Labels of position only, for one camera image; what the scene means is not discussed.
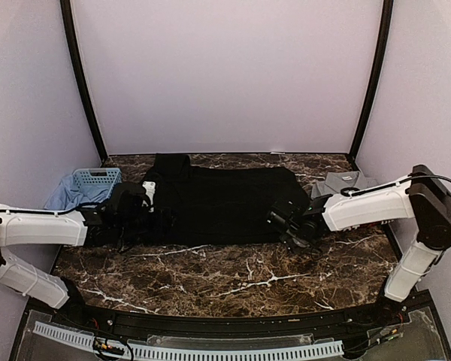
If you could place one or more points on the acrylic base plate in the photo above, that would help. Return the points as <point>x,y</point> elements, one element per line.
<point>38,338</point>
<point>419,339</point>

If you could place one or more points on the left acrylic base plate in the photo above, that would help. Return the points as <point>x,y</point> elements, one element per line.
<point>38,338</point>

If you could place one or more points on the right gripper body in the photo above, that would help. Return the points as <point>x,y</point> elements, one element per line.
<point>297,245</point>

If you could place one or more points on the right acrylic base plate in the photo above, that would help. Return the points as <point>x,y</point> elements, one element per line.
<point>419,339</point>

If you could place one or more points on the grey folded shirt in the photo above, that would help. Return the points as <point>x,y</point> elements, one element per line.
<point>334,182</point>

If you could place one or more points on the black long sleeve shirt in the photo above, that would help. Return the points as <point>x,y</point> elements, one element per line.
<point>220,206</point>

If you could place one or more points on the black frame post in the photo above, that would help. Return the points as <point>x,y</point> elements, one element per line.
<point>80,78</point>
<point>373,82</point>

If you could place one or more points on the right black frame post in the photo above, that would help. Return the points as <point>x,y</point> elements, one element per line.
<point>373,82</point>

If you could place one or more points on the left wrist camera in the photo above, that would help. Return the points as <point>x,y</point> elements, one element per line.
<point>128,200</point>

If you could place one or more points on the left black frame post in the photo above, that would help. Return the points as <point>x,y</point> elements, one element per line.
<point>80,78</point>

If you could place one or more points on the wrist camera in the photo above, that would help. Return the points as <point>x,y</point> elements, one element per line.
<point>283,216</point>
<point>128,200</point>

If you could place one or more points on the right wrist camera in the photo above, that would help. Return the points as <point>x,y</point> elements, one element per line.
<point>283,216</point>

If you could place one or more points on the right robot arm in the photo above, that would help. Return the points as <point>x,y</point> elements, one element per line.
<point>421,195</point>

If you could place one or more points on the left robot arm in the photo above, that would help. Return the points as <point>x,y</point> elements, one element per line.
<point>122,221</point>

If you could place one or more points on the light blue shirt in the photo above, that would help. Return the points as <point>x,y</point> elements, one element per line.
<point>72,191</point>

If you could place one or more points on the light blue plastic basket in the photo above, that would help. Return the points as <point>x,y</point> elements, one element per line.
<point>97,181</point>

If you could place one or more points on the white slotted cable duct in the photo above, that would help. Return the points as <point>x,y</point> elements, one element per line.
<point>178,348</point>

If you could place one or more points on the black front rail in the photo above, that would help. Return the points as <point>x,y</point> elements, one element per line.
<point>347,322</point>

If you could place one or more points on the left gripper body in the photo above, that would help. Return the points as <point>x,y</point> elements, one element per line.
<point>161,226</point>

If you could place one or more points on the red black folded shirt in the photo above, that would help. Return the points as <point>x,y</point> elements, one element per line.
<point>367,225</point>

